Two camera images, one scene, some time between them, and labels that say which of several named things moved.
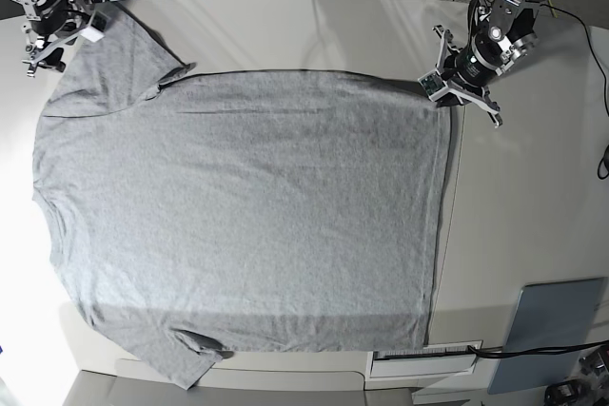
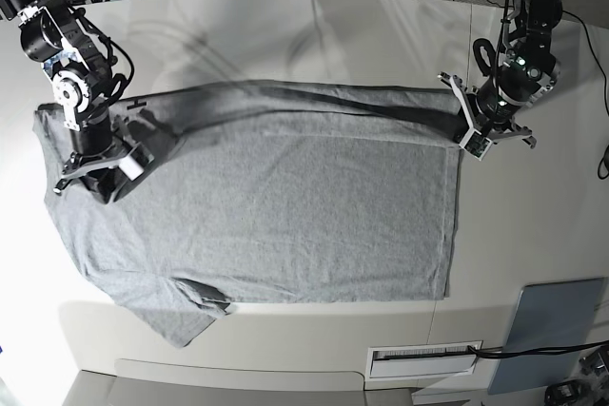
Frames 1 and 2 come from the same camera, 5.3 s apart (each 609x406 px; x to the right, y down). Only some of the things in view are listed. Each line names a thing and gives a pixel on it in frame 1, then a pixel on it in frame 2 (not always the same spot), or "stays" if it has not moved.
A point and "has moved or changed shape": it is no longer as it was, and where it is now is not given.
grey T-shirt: x=198 y=213 has moved or changed shape
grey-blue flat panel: x=548 y=316 stays
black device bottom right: x=564 y=394 stays
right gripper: x=471 y=67 → x=493 y=112
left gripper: x=61 y=18 → x=94 y=143
